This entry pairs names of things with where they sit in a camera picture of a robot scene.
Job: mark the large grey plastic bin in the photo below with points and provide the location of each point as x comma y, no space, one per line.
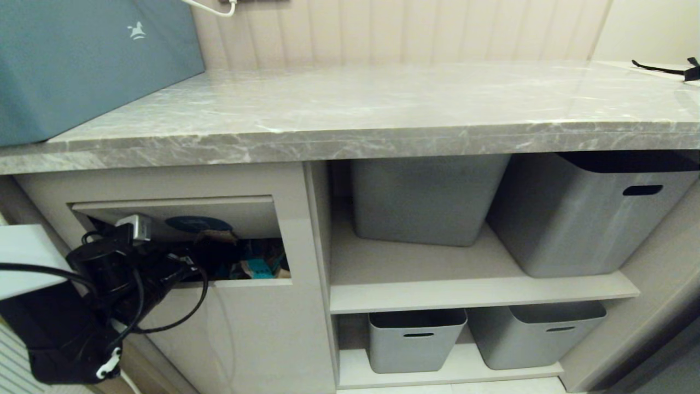
426,200

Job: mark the blue round sticker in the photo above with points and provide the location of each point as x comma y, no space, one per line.
198,223

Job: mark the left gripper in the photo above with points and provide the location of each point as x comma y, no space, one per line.
169,271

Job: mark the small grey plastic bin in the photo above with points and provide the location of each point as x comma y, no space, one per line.
415,347
536,342

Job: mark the teal fabric box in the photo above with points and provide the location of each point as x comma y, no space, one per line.
82,60

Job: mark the teal trash wrapper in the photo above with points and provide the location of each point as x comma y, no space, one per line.
257,268

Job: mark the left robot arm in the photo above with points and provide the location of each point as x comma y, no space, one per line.
52,328

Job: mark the beige shelf board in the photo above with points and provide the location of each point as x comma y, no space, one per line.
470,293

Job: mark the beige cabinet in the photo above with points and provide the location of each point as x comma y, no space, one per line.
257,339

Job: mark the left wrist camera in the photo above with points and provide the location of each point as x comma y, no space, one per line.
138,227

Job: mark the brown trash wrapper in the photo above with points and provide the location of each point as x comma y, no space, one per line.
221,236

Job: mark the open cabinet drawer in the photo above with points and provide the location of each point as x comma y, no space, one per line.
249,216

